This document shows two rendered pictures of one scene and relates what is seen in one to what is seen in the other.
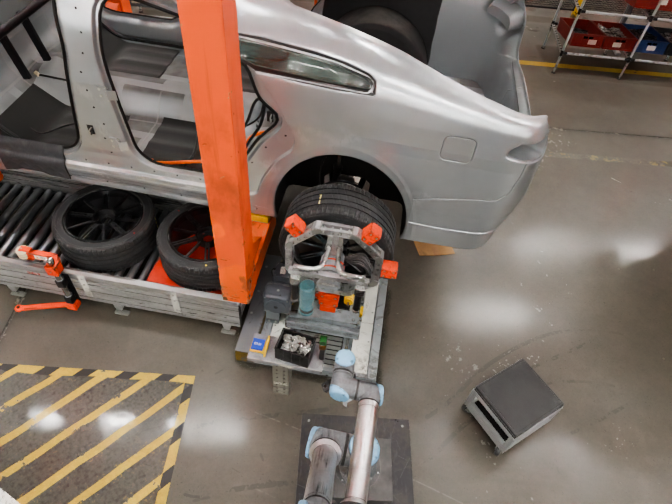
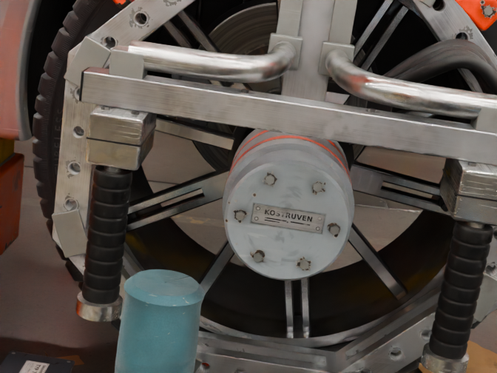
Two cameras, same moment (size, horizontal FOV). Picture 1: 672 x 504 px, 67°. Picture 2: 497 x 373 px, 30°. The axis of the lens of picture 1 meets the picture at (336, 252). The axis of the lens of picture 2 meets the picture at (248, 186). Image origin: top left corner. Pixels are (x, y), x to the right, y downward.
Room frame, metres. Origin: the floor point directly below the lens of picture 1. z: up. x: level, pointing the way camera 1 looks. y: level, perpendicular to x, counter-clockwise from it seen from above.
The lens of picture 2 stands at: (0.79, 0.12, 1.14)
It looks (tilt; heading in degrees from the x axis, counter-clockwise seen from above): 16 degrees down; 357
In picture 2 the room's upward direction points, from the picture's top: 8 degrees clockwise
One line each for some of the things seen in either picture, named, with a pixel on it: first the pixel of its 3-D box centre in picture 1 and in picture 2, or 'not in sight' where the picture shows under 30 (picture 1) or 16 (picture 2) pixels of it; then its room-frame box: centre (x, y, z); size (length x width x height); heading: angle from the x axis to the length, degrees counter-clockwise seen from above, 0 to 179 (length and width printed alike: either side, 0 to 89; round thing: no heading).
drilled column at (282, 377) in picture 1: (282, 370); not in sight; (1.47, 0.24, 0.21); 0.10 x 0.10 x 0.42; 86
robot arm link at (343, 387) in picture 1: (343, 385); not in sight; (1.05, -0.10, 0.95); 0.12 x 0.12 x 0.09; 85
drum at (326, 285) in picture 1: (331, 270); (288, 193); (1.78, 0.01, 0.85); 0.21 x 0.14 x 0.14; 176
